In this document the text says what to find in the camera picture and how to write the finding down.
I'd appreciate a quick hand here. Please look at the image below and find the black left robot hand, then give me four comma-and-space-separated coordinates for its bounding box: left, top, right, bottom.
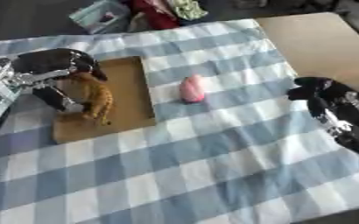
11, 47, 109, 112

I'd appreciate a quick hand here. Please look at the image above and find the tan cardboard box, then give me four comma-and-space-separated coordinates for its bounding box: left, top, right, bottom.
51, 55, 158, 144

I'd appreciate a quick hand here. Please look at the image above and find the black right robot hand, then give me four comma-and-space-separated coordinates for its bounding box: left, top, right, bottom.
285, 76, 359, 160

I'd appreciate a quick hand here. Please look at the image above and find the pink egg-shaped toy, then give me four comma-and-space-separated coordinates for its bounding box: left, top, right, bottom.
178, 73, 208, 104

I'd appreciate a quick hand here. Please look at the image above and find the red cloth bag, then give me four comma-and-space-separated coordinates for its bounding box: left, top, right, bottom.
130, 0, 181, 31

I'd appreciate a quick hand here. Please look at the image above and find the green patterned cloth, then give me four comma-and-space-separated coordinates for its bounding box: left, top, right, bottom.
165, 0, 210, 21

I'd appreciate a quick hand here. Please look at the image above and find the brown tiger soft toy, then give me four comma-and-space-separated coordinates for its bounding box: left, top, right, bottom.
66, 72, 116, 127

